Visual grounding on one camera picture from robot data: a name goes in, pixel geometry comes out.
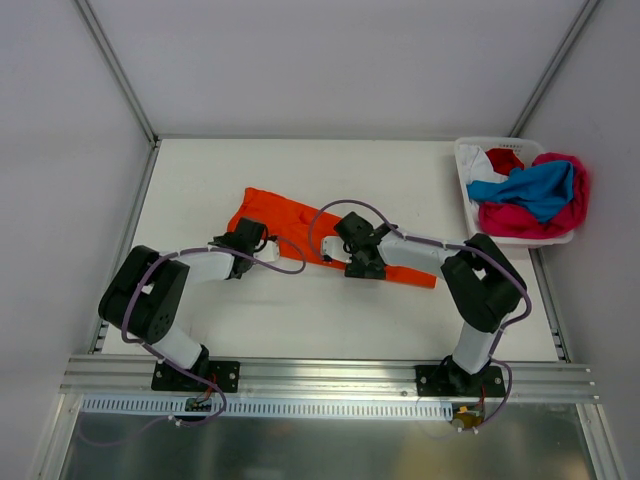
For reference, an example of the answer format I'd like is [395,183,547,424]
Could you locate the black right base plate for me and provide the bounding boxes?
[414,364,506,399]

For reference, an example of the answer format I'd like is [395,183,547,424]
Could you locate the aluminium frame post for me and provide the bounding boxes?
[508,0,602,137]
[72,0,159,147]

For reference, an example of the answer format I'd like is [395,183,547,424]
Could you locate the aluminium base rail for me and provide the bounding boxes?
[60,354,601,404]

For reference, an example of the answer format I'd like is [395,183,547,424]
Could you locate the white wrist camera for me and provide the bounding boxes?
[320,236,351,264]
[254,240,280,263]

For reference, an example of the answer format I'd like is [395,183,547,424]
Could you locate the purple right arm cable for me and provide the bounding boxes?
[307,199,532,426]

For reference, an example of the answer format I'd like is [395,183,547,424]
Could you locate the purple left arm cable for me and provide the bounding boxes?
[120,236,307,426]

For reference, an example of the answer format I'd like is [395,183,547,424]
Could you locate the white slotted cable duct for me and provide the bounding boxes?
[81,395,454,422]

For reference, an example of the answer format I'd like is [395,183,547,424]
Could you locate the blue t shirt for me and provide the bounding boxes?
[466,160,575,223]

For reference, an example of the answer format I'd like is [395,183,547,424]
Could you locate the white t shirt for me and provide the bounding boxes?
[455,144,507,185]

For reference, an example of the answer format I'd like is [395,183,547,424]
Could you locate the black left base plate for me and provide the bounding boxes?
[151,360,241,393]

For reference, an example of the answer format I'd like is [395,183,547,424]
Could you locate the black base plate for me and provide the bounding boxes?
[414,364,506,399]
[151,360,241,393]

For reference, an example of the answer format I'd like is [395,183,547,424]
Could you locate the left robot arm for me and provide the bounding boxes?
[98,218,279,393]

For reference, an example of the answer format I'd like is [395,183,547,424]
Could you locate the magenta pink t shirt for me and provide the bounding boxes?
[478,152,591,239]

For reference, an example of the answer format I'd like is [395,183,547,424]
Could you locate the white plastic laundry basket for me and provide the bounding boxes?
[454,136,574,249]

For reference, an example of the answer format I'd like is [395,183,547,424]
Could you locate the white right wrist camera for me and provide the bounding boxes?
[320,236,351,264]

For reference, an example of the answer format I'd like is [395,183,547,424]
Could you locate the orange t shirt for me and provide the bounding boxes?
[225,187,437,290]

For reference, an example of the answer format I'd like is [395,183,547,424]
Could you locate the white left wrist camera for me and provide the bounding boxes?
[254,240,280,263]

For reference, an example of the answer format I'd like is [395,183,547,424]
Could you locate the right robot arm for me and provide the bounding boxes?
[321,212,531,398]

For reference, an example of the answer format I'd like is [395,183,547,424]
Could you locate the red t shirt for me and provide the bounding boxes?
[486,148,525,176]

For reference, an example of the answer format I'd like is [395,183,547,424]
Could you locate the aluminium frame post right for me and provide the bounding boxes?
[508,0,602,137]

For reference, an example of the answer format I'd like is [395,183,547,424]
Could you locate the aluminium frame post left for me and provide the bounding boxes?
[72,0,159,147]

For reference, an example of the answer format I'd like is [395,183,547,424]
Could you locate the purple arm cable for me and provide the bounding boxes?
[120,236,307,426]
[307,199,532,426]

